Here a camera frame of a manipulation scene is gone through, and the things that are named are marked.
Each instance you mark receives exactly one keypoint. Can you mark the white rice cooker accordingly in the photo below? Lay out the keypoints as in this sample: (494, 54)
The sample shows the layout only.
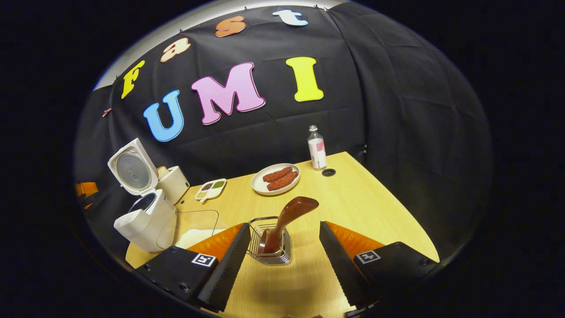
(150, 221)

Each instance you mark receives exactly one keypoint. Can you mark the clear bottle with pink label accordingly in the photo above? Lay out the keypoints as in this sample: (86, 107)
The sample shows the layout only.
(317, 152)

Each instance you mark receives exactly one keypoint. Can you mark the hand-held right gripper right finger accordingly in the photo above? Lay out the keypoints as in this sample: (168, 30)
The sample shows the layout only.
(340, 265)

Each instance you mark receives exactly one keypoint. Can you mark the black table grommet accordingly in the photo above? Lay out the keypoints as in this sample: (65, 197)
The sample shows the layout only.
(328, 172)

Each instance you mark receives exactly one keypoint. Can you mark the black backdrop cloth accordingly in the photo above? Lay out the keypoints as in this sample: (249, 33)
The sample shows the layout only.
(397, 110)

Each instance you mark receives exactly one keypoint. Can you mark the brown wooden spoon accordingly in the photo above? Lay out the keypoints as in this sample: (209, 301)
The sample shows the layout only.
(289, 214)

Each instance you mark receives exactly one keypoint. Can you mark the red-brown sausage piece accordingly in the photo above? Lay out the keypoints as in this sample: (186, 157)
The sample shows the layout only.
(277, 174)
(283, 181)

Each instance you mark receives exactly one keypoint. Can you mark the white divided bean dish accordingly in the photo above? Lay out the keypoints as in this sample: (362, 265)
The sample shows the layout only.
(211, 189)

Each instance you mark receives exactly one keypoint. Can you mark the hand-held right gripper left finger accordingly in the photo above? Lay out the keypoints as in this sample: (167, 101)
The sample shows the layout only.
(229, 269)

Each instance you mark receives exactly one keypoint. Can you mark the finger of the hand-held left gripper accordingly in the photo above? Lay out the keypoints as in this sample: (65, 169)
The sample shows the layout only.
(86, 190)

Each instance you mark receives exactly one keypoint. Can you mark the white round plate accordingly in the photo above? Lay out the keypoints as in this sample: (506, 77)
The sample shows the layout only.
(260, 185)

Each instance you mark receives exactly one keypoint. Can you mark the white toaster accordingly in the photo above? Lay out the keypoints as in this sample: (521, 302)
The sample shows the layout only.
(176, 183)

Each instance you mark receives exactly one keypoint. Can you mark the red backdrop clip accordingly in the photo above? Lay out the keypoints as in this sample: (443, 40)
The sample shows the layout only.
(107, 112)

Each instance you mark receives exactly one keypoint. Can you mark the toast bread slice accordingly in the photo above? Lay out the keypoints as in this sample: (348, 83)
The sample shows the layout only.
(163, 172)

